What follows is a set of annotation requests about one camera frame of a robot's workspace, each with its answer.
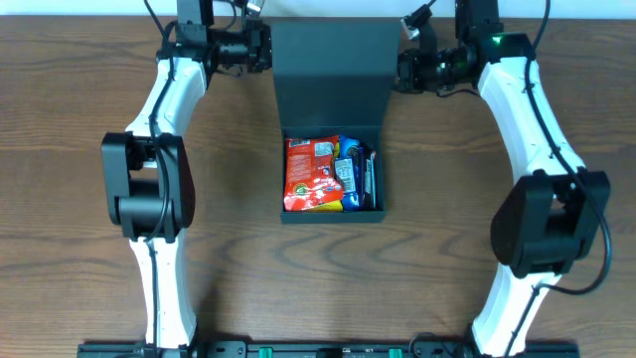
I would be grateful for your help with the red snack bag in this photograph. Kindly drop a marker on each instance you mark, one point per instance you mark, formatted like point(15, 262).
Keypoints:
point(310, 178)

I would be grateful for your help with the small blue snack box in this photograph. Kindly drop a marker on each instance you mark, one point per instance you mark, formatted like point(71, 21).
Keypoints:
point(345, 172)

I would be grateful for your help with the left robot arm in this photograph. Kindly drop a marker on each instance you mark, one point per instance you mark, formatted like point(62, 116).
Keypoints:
point(149, 187)

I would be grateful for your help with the blue Oreo cookie pack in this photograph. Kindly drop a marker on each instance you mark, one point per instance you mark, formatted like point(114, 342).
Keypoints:
point(350, 147)

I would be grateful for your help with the black mounting rail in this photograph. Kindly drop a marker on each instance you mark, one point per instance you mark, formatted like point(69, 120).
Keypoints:
point(240, 349)

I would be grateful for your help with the yellow seed snack bag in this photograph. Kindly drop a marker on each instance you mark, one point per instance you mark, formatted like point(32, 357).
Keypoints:
point(334, 206)

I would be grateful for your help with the dark purple chocolate bar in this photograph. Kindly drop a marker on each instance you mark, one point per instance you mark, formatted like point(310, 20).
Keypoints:
point(369, 193)

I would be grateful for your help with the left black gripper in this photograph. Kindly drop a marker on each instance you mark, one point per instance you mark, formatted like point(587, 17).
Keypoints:
point(264, 46)

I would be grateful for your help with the dark green gift box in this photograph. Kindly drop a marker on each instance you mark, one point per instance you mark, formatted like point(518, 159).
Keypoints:
point(335, 76)

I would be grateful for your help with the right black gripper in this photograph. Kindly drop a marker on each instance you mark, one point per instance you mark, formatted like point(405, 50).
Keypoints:
point(403, 70)

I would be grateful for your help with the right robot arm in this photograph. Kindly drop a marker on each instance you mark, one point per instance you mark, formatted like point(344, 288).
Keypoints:
point(554, 211)

